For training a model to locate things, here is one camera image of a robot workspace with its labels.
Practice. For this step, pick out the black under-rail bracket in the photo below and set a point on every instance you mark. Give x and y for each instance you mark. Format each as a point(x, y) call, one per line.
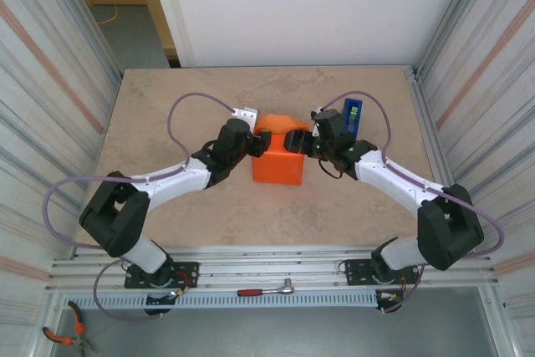
point(386, 298)
point(156, 299)

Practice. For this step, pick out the orange cloth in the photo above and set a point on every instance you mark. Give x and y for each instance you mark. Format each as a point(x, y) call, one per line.
point(278, 164)

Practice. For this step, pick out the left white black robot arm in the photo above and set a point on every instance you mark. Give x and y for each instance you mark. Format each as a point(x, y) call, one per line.
point(117, 219)

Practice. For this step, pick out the blue tape dispenser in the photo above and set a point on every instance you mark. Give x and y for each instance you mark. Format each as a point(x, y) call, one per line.
point(355, 103)

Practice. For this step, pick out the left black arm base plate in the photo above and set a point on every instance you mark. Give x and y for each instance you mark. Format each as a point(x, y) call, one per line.
point(188, 269)

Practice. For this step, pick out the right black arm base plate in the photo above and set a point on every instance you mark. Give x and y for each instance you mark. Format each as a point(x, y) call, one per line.
point(355, 271)

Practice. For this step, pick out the aluminium rail frame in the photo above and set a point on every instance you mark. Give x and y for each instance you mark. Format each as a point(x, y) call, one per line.
point(267, 258)

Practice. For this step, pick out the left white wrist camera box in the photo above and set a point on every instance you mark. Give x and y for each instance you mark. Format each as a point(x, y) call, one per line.
point(246, 114)

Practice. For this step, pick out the green tape roll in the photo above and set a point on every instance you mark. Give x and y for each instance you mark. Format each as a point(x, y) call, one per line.
point(354, 113)

